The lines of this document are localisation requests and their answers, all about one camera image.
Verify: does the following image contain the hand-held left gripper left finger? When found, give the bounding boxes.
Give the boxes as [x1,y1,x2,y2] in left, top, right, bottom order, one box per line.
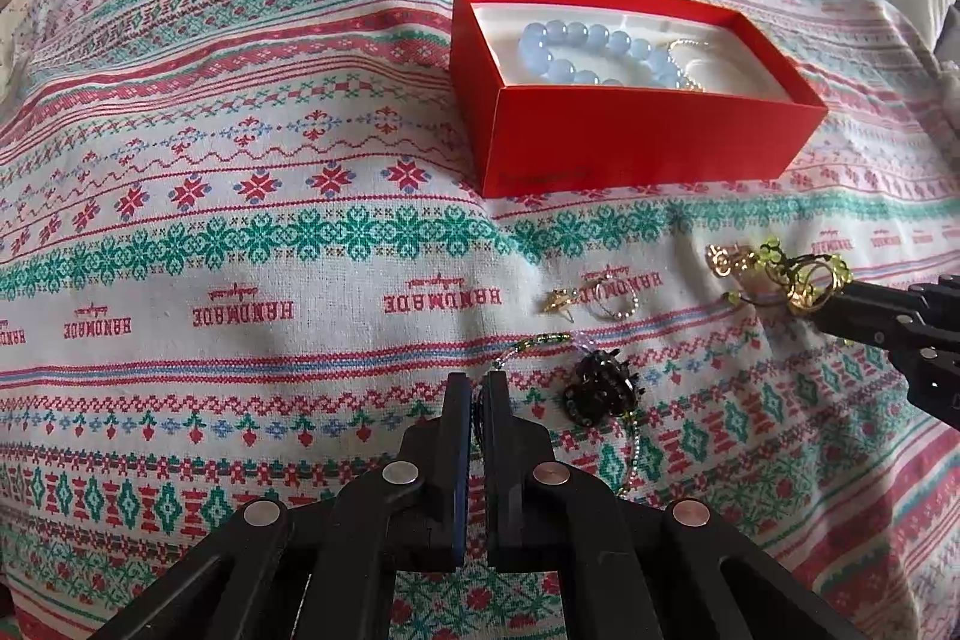
[90,372,474,640]

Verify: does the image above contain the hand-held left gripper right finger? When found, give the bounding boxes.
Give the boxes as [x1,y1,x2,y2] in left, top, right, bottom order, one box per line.
[481,371,863,640]

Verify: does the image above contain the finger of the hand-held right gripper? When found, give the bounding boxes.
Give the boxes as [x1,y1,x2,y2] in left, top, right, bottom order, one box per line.
[814,310,960,420]
[825,275,960,331]

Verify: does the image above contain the black beaded flower necklace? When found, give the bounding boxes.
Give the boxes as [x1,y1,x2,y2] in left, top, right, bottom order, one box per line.
[471,331,650,500]

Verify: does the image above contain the green bead bracelet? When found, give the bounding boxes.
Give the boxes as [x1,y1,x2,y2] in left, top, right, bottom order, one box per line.
[724,239,853,313]

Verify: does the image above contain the gold hoop earring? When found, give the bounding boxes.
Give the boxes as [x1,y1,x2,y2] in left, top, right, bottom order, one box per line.
[581,276,641,321]

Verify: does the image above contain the ornate gold charm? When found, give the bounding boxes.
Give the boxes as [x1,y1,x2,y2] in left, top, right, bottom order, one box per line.
[706,242,753,279]

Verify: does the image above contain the red cardboard box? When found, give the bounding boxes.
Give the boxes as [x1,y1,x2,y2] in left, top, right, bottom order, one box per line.
[451,0,828,199]

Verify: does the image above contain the patterned red green blanket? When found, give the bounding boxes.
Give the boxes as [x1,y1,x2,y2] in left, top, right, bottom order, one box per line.
[0,0,960,640]

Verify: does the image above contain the thin gold chain bracelet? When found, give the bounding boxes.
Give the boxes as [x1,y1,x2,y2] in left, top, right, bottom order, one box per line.
[664,35,740,94]

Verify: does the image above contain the pale blue bead bracelet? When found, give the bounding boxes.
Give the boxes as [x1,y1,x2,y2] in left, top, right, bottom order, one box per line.
[517,20,687,91]

